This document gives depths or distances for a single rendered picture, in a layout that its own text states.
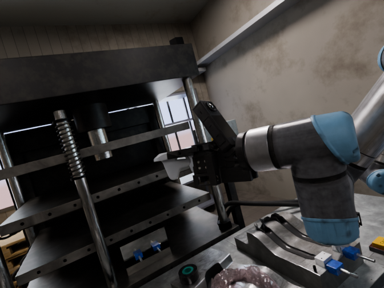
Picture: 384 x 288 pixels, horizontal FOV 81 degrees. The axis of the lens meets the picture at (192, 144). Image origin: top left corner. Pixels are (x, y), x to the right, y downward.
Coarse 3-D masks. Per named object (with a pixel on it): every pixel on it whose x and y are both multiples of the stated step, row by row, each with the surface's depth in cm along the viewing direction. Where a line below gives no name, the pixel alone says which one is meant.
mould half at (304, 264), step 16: (272, 224) 112; (240, 240) 119; (256, 240) 106; (272, 240) 103; (288, 240) 103; (304, 240) 101; (256, 256) 110; (272, 256) 99; (288, 256) 93; (336, 256) 85; (288, 272) 92; (304, 272) 84; (320, 272) 80; (352, 272) 87
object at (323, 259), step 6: (324, 252) 85; (318, 258) 83; (324, 258) 82; (330, 258) 83; (318, 264) 83; (324, 264) 81; (330, 264) 80; (336, 264) 80; (342, 264) 79; (330, 270) 80; (336, 270) 78; (342, 270) 78; (354, 276) 74
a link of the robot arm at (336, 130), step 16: (336, 112) 32; (272, 128) 36; (288, 128) 34; (304, 128) 32; (320, 128) 31; (336, 128) 30; (352, 128) 29; (272, 144) 34; (288, 144) 33; (304, 144) 32; (320, 144) 31; (336, 144) 30; (352, 144) 29; (272, 160) 35; (288, 160) 34; (304, 160) 32; (320, 160) 31; (336, 160) 31; (352, 160) 30; (304, 176) 33; (320, 176) 31
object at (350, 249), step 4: (344, 248) 86; (348, 248) 86; (352, 248) 85; (356, 248) 85; (344, 252) 85; (348, 252) 84; (352, 252) 83; (356, 252) 83; (348, 256) 84; (352, 256) 83; (356, 256) 83; (360, 256) 82; (364, 256) 81; (368, 260) 80; (372, 260) 79
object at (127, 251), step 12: (156, 228) 138; (132, 240) 130; (144, 240) 131; (156, 240) 135; (120, 252) 136; (132, 252) 128; (144, 252) 131; (156, 252) 134; (168, 252) 138; (132, 264) 128; (144, 264) 131
